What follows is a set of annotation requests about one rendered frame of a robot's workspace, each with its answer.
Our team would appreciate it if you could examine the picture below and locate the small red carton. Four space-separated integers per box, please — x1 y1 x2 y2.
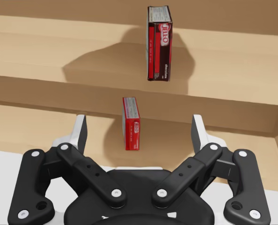
122 97 141 151

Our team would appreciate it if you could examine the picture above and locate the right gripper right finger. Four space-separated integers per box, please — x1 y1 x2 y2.
151 114 271 223

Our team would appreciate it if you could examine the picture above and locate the dark red and brown carton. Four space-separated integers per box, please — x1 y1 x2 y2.
145 5 174 83

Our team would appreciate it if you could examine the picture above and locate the pale wooden shelf unit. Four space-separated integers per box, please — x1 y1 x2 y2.
0 0 278 191

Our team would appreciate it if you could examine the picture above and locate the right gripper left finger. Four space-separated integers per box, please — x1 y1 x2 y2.
7 114 128 223

